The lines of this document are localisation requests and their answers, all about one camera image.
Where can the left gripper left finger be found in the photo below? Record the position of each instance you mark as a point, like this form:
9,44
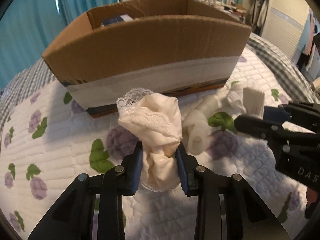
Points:
88,199

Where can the teal curtain left panel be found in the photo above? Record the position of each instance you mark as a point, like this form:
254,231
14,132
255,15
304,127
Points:
27,29

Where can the grey checked bed cover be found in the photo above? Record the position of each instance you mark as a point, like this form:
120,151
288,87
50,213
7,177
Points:
292,81

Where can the cream lace fabric bundle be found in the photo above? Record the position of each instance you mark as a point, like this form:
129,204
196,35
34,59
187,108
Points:
155,119

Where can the brown cardboard box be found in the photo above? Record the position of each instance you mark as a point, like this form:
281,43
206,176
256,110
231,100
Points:
172,47

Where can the white wardrobe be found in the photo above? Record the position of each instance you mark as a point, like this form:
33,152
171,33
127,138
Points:
280,22

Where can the right hand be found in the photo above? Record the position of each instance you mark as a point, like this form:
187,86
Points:
312,202

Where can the blue white tissue pack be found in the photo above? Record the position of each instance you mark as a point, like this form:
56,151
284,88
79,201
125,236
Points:
117,19

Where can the white floral quilt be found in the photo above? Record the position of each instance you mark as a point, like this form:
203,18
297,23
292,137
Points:
47,140

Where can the white rolled sock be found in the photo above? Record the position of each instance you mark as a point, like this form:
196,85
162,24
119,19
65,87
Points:
196,127

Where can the white rolled socks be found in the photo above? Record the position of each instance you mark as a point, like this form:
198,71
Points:
232,97

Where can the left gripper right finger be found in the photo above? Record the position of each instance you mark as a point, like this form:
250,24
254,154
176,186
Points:
227,207

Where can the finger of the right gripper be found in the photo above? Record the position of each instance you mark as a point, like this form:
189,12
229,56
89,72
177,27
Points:
272,130
303,114

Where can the white cloth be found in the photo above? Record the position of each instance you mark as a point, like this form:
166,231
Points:
253,101

